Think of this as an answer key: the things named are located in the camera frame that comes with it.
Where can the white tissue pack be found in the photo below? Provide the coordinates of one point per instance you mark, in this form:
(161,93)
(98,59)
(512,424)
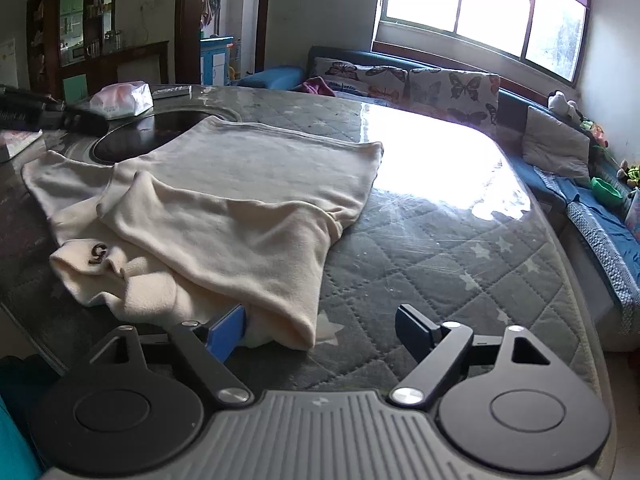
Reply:
(121,99)

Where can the blue sofa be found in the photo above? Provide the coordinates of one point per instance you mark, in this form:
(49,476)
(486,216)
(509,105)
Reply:
(600,230)

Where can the grey remote control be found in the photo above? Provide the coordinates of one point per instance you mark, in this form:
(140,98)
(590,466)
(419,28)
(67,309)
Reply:
(171,91)

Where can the grey quilted star table cover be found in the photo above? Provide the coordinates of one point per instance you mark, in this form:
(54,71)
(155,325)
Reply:
(440,260)

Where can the cream sweater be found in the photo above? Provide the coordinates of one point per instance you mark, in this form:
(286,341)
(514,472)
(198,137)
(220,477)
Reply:
(240,195)

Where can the blue white cart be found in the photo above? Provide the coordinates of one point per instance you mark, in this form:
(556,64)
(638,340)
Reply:
(216,60)

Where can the black box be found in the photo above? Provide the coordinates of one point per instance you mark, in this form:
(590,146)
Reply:
(30,107)

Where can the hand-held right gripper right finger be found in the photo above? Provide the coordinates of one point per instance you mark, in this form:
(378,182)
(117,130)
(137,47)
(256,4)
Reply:
(411,334)

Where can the magenta cloth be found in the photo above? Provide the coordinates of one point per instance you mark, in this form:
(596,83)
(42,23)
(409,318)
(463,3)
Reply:
(318,87)

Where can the dark wooden cabinet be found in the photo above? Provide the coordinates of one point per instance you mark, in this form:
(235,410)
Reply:
(95,25)

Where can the grey cushion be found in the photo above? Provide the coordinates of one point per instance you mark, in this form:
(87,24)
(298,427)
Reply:
(556,144)

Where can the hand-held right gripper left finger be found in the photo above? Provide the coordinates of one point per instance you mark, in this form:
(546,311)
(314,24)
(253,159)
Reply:
(228,331)

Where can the plush toy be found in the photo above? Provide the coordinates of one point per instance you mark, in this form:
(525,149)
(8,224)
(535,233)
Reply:
(562,104)

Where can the butterfly print cushion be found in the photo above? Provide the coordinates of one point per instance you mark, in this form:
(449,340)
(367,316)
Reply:
(455,94)
(358,80)

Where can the pink book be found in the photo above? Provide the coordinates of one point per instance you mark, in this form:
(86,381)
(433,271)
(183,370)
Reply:
(17,141)

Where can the window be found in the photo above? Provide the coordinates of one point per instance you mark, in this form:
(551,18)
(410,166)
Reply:
(482,10)

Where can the green bowl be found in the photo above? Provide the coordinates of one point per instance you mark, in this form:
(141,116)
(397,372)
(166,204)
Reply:
(607,189)

